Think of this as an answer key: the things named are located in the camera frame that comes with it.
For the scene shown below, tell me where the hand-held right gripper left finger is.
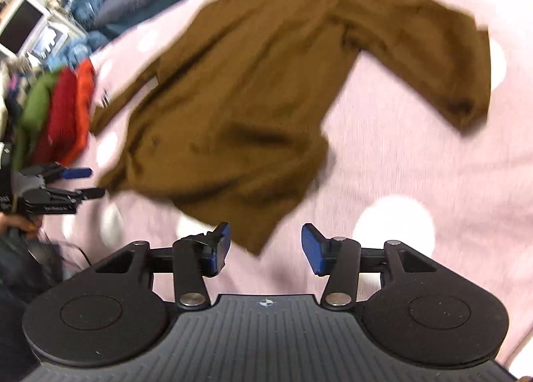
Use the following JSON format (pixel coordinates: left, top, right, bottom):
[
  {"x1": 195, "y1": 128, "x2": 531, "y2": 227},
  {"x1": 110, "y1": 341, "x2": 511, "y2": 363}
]
[{"x1": 95, "y1": 221, "x2": 232, "y2": 310}]

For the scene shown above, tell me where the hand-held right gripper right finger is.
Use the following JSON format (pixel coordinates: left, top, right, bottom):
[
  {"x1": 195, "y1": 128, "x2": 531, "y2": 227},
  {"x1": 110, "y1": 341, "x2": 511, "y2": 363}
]
[{"x1": 301, "y1": 222, "x2": 439, "y2": 310}]

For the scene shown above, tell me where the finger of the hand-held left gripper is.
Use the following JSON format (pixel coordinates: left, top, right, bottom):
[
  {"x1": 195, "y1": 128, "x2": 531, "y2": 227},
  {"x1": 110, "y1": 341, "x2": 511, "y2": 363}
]
[
  {"x1": 19, "y1": 187, "x2": 106, "y2": 215},
  {"x1": 19, "y1": 162, "x2": 94, "y2": 189}
]

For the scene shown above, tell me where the brown shirt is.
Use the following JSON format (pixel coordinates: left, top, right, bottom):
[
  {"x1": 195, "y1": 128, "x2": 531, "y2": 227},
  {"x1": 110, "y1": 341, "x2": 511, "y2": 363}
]
[{"x1": 89, "y1": 0, "x2": 493, "y2": 257}]

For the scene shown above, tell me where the person's left hand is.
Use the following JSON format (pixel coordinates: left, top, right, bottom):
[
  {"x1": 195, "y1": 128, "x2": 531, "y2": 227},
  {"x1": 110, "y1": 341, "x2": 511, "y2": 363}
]
[{"x1": 0, "y1": 214, "x2": 44, "y2": 238}]

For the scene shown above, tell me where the folded red knit garment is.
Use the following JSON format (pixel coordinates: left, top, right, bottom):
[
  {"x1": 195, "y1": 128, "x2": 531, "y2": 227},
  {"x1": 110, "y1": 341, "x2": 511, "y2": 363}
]
[{"x1": 31, "y1": 68, "x2": 80, "y2": 164}]

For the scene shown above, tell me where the folded orange garment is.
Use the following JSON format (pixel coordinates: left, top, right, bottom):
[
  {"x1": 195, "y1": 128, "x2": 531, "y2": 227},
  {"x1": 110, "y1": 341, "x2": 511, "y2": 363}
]
[{"x1": 62, "y1": 58, "x2": 97, "y2": 166}]

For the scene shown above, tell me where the folded green garment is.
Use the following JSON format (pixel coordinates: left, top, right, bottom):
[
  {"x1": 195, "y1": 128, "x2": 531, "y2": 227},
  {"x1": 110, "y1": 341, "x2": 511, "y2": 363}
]
[{"x1": 10, "y1": 72, "x2": 59, "y2": 170}]

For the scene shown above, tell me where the blue cloth pile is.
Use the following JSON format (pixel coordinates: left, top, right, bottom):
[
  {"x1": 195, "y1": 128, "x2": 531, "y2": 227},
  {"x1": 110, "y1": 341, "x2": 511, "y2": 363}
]
[{"x1": 46, "y1": 30, "x2": 110, "y2": 72}]

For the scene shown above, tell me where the pink polka dot blanket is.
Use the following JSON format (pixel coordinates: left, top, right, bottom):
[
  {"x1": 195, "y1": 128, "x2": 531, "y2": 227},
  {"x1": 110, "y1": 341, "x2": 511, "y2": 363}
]
[{"x1": 62, "y1": 0, "x2": 533, "y2": 378}]

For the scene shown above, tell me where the white device with knobs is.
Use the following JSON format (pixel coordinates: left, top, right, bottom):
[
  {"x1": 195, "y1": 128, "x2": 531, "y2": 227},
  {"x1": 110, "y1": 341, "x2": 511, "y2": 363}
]
[{"x1": 29, "y1": 22, "x2": 69, "y2": 60}]

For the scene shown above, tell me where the white framed monitor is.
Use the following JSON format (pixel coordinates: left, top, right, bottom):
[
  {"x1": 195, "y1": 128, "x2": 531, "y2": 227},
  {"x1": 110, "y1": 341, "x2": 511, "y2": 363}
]
[{"x1": 0, "y1": 0, "x2": 50, "y2": 59}]

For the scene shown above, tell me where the crumpled blue bedding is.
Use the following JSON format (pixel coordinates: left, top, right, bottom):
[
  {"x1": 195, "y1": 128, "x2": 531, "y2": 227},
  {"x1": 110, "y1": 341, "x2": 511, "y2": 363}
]
[{"x1": 69, "y1": 0, "x2": 138, "y2": 39}]

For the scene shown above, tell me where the black cable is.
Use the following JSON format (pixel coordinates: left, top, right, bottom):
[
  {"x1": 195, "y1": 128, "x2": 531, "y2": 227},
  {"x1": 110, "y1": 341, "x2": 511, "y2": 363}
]
[{"x1": 58, "y1": 239, "x2": 91, "y2": 268}]

